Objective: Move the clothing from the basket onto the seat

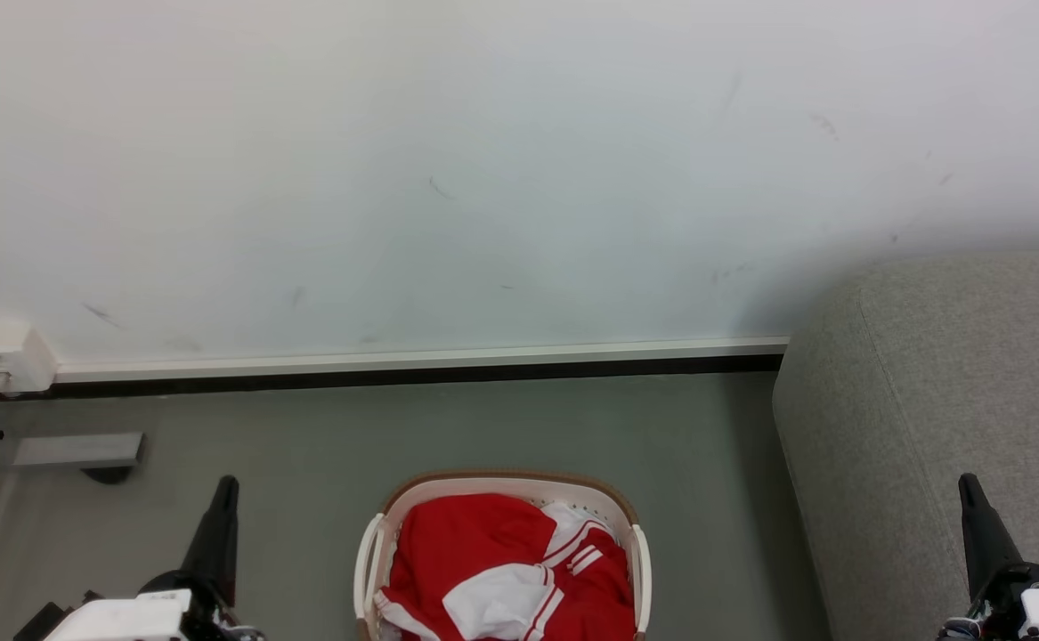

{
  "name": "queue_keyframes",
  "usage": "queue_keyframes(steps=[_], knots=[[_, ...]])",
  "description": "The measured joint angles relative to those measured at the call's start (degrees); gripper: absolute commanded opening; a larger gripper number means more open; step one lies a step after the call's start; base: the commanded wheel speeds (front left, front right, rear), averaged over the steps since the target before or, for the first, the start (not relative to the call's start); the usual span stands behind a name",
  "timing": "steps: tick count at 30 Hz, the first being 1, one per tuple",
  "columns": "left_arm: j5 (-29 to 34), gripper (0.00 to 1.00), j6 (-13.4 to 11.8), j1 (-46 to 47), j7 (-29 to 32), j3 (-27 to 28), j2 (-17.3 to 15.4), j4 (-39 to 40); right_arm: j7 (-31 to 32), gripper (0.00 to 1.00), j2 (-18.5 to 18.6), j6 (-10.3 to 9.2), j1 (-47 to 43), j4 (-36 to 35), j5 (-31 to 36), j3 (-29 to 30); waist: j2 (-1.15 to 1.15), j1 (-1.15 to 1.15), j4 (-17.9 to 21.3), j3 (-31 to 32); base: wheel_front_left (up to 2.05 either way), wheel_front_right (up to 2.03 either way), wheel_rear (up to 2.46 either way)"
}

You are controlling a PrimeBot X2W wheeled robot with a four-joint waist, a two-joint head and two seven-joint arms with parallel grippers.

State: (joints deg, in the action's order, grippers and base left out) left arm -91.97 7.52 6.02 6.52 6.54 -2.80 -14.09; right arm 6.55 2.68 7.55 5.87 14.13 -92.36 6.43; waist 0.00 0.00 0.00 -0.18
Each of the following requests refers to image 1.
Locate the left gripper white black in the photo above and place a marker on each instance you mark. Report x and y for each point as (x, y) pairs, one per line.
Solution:
(136, 619)

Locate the red and white garment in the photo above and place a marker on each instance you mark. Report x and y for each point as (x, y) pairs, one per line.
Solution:
(474, 543)

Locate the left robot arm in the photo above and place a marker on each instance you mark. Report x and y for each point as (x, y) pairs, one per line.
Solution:
(38, 625)

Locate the grey fabric sofa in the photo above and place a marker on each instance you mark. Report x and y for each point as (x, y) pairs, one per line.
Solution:
(929, 401)

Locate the black round foot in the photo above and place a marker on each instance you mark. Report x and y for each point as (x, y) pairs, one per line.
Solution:
(108, 474)

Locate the white and black baseboard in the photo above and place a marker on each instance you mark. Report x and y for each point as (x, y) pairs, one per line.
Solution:
(412, 367)

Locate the white laundry basket brown rim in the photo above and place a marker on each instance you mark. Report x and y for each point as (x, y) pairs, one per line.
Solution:
(519, 485)

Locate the grey metal frame bar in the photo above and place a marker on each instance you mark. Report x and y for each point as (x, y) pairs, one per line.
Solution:
(74, 450)

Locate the white wall socket box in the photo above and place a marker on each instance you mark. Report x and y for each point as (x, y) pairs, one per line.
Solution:
(7, 356)

